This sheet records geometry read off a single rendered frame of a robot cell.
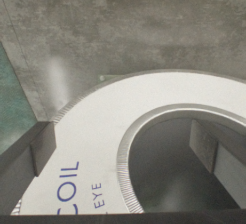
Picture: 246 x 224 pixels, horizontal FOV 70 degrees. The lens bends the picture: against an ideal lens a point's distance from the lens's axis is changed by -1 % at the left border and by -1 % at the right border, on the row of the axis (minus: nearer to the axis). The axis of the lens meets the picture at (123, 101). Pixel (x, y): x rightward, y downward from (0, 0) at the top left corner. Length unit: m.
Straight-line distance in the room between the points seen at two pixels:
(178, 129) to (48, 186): 0.58
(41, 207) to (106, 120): 0.35
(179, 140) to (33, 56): 1.10
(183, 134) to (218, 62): 0.61
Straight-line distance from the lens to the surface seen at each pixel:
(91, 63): 1.29
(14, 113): 1.92
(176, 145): 0.97
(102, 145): 0.63
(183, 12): 1.15
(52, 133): 0.16
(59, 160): 0.63
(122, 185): 0.56
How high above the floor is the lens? 1.10
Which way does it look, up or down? 51 degrees down
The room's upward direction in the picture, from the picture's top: 172 degrees counter-clockwise
